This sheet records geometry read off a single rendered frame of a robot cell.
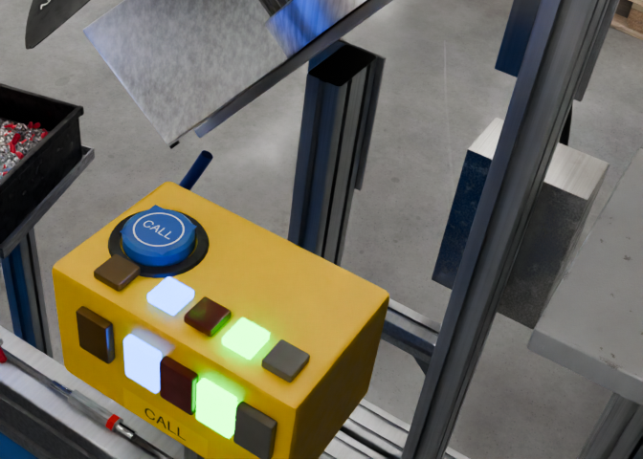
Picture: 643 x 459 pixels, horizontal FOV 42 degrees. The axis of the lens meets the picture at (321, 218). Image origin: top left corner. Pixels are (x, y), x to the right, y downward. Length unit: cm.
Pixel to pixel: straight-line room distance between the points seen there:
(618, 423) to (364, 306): 64
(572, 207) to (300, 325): 60
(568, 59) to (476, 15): 249
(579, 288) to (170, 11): 46
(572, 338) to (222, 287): 41
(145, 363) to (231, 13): 44
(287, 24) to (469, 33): 240
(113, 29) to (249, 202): 141
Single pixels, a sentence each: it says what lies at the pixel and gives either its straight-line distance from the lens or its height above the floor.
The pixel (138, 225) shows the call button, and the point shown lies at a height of 108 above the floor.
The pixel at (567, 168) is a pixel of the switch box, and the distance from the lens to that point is 102.
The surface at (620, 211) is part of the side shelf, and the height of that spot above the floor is 86.
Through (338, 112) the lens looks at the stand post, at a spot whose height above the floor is 88.
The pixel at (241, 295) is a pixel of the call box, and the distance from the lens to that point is 45.
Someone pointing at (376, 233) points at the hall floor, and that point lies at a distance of 214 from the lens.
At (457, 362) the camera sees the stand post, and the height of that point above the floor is 60.
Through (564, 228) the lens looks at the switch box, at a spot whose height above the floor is 79.
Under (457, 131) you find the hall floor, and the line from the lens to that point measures 259.
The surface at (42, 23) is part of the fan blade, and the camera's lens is 97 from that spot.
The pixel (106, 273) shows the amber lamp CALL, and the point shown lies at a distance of 45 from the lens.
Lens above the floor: 140
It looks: 40 degrees down
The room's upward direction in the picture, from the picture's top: 9 degrees clockwise
